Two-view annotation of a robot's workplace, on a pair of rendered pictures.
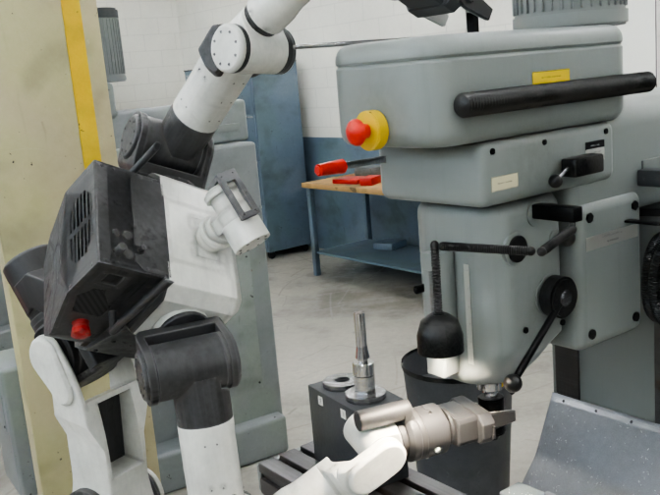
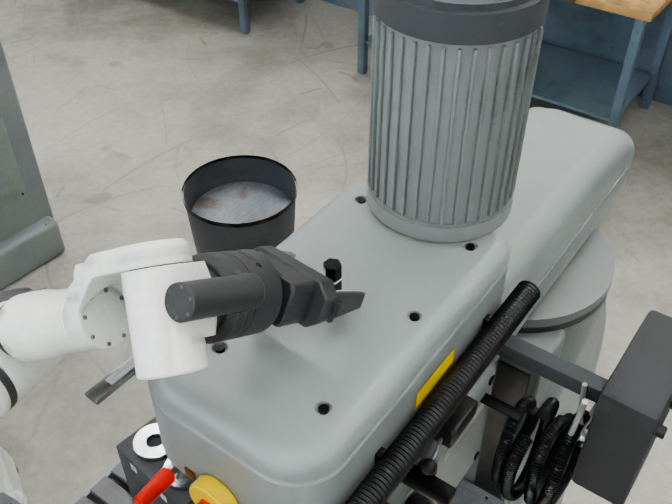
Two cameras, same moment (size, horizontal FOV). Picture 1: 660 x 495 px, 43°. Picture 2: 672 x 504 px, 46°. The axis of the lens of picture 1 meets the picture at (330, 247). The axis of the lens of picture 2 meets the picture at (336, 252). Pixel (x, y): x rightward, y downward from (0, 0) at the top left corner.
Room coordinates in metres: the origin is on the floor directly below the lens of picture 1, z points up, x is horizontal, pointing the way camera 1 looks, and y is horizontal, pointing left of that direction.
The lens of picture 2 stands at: (0.77, -0.06, 2.56)
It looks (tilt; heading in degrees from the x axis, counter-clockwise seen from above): 41 degrees down; 342
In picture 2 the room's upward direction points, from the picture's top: straight up
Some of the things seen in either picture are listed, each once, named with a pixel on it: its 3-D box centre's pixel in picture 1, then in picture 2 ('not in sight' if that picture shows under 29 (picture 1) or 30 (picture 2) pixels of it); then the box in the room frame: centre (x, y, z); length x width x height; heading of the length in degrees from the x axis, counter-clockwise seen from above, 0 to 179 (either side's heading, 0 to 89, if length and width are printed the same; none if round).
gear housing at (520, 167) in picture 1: (497, 160); not in sight; (1.44, -0.30, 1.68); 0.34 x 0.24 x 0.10; 126
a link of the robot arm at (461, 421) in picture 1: (447, 426); not in sight; (1.39, -0.18, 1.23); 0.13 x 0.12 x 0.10; 21
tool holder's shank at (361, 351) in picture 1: (360, 337); not in sight; (1.76, -0.05, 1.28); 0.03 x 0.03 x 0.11
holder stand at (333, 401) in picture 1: (357, 426); (175, 481); (1.80, -0.03, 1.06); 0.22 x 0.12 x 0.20; 29
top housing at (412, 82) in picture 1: (481, 83); (340, 338); (1.43, -0.27, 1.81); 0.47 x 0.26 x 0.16; 126
